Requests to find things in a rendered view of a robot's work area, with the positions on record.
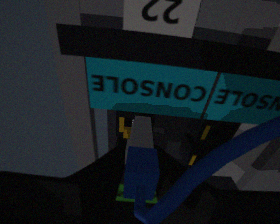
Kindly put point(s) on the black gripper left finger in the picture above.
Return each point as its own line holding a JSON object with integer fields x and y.
{"x": 85, "y": 197}

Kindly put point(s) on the blue cable with plug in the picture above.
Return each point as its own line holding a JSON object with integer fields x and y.
{"x": 142, "y": 167}

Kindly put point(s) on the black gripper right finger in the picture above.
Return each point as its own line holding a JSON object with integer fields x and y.
{"x": 209, "y": 205}

